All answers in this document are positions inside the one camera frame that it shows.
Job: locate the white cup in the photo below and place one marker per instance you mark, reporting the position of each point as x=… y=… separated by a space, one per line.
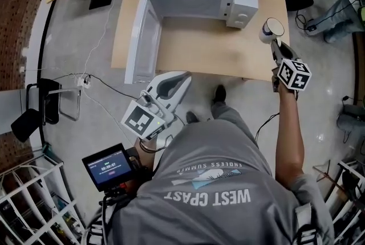
x=268 y=34

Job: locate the metal frame rack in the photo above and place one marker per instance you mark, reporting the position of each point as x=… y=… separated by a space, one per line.
x=348 y=195

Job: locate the black metal-frame chair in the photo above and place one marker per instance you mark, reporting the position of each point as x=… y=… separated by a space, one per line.
x=47 y=101

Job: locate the black wrist band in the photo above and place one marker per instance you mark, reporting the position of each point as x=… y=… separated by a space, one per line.
x=146 y=148

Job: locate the grey bag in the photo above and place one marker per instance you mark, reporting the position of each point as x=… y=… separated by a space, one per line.
x=352 y=121

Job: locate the person's left forearm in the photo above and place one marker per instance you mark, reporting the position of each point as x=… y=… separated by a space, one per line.
x=144 y=157

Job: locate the person's black shoe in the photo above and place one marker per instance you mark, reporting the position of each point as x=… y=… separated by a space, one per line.
x=191 y=117
x=219 y=94

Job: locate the person's grey trousers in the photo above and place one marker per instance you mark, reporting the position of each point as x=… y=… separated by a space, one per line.
x=231 y=115

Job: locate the person's grey printed t-shirt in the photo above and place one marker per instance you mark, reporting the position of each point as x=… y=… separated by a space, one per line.
x=222 y=195

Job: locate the person's right forearm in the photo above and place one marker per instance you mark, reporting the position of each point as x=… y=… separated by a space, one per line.
x=291 y=138

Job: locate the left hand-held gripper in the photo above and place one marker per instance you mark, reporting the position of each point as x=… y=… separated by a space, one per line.
x=142 y=120

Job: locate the white power strip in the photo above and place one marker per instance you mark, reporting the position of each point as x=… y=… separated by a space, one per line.
x=84 y=81

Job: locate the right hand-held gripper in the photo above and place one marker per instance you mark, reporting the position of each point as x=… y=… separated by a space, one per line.
x=295 y=74

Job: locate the black chest-mounted monitor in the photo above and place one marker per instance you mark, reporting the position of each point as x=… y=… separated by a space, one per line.
x=109 y=167

